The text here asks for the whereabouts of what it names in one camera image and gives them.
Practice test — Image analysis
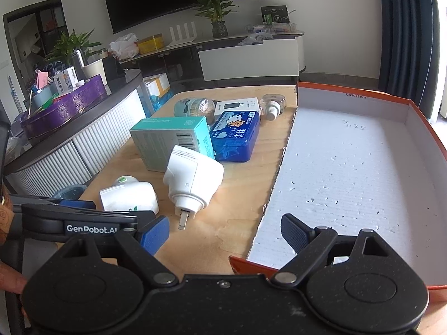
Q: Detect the white plug with green logo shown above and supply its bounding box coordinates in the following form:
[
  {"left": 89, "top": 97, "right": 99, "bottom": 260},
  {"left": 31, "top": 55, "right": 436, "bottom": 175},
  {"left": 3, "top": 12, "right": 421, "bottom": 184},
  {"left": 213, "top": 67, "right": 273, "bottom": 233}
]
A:
[{"left": 99, "top": 176, "right": 159, "bottom": 214}]

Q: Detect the white plug adapter with prongs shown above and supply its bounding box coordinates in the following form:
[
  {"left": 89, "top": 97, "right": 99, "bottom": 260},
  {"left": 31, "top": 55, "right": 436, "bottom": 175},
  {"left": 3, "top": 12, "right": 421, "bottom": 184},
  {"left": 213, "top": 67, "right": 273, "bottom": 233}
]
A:
[{"left": 163, "top": 145, "right": 224, "bottom": 231}]

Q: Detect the teal green cardboard box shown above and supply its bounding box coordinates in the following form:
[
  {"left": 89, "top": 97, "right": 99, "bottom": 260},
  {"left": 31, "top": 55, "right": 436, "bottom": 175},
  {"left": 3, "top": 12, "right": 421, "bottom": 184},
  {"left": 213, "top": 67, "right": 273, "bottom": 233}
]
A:
[{"left": 130, "top": 116, "right": 214, "bottom": 172}]

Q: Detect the blue plastic case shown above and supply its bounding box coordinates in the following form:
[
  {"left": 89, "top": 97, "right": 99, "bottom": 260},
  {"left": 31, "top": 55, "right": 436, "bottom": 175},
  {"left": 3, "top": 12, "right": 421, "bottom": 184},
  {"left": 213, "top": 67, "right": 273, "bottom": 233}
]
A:
[{"left": 210, "top": 111, "right": 260, "bottom": 162}]

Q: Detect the person's left hand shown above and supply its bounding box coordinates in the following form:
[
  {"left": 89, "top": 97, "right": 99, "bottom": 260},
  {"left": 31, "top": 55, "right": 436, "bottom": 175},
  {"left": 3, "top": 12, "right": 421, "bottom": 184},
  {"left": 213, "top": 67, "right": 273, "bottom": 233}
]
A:
[{"left": 0, "top": 262, "right": 27, "bottom": 294}]

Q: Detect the purple rectangular tray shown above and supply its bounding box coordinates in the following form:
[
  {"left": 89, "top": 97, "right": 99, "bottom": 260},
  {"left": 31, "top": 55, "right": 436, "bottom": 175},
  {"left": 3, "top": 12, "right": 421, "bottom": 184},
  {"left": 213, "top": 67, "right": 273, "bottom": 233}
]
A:
[{"left": 21, "top": 75, "right": 107, "bottom": 140}]

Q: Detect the orange white cardboard box lid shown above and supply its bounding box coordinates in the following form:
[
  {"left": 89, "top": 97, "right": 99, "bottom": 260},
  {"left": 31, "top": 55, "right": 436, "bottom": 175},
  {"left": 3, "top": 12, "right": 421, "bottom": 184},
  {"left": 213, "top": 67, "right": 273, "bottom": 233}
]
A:
[{"left": 230, "top": 82, "right": 446, "bottom": 302}]

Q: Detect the blue plastic bag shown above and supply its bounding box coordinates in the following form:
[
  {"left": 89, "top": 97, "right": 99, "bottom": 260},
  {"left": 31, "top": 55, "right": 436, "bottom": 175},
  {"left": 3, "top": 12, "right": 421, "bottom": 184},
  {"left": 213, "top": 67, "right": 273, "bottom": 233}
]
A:
[{"left": 149, "top": 90, "right": 173, "bottom": 112}]

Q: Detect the white paper cup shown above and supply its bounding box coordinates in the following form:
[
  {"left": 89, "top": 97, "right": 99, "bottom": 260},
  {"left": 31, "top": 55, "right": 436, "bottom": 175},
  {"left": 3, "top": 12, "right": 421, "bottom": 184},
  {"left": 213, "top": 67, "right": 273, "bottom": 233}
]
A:
[{"left": 83, "top": 59, "right": 107, "bottom": 85}]

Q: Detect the white yellow cardboard box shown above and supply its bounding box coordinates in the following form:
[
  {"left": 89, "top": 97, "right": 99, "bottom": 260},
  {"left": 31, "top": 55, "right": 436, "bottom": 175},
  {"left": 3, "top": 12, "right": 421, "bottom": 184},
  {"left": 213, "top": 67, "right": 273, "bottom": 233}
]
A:
[{"left": 143, "top": 73, "right": 170, "bottom": 98}]

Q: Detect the potted plant on side table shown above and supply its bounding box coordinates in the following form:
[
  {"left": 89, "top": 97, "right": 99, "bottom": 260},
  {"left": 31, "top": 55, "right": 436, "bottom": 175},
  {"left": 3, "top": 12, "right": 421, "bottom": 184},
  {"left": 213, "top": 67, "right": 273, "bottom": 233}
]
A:
[{"left": 46, "top": 30, "right": 101, "bottom": 66}]

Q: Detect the white charger box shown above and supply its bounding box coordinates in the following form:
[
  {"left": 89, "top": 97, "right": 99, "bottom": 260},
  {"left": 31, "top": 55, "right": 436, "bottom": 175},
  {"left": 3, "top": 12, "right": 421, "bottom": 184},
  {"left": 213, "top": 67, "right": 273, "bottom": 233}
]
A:
[{"left": 214, "top": 98, "right": 261, "bottom": 117}]

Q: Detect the white plastic bag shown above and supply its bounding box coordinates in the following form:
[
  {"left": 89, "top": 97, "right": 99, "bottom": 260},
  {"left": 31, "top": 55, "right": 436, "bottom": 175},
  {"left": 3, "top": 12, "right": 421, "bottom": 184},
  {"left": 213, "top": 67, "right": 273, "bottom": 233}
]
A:
[{"left": 109, "top": 33, "right": 139, "bottom": 61}]

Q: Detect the yellow box on console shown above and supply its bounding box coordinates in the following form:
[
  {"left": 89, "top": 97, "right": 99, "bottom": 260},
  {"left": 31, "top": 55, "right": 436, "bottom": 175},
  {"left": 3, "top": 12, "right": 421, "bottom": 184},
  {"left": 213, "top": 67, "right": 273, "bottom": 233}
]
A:
[{"left": 136, "top": 33, "right": 164, "bottom": 54}]

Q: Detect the clear bottle white cap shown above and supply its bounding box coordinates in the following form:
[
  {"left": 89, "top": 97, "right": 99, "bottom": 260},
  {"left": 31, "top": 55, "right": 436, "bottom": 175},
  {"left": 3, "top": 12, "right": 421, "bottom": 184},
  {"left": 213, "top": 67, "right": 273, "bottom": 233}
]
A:
[{"left": 261, "top": 94, "right": 286, "bottom": 121}]

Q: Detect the white wifi router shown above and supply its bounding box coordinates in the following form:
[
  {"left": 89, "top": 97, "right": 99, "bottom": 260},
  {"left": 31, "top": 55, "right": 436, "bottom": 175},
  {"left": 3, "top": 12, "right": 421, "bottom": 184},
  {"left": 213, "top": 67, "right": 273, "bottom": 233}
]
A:
[{"left": 167, "top": 21, "right": 197, "bottom": 48}]

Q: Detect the white curved tv console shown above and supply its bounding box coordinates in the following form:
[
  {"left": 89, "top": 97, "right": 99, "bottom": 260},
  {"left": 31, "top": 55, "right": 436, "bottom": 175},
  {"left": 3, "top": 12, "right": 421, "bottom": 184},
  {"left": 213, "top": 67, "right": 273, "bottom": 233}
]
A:
[{"left": 121, "top": 31, "right": 306, "bottom": 82}]

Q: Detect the potted plant on console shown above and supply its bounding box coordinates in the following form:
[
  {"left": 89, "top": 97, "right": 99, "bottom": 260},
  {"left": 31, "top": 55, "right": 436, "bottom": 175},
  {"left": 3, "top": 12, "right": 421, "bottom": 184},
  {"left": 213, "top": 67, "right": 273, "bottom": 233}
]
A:
[{"left": 194, "top": 0, "right": 238, "bottom": 39}]

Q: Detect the black green product box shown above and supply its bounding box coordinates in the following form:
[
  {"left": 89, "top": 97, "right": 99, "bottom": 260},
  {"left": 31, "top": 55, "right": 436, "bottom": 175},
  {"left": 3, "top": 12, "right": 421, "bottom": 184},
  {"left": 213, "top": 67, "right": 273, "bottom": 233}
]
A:
[{"left": 261, "top": 5, "right": 289, "bottom": 25}]

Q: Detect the dark blue curtain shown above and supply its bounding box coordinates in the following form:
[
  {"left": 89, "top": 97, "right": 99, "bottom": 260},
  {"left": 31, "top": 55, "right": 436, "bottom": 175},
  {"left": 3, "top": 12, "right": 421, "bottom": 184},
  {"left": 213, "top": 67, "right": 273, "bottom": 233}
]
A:
[{"left": 378, "top": 0, "right": 440, "bottom": 118}]

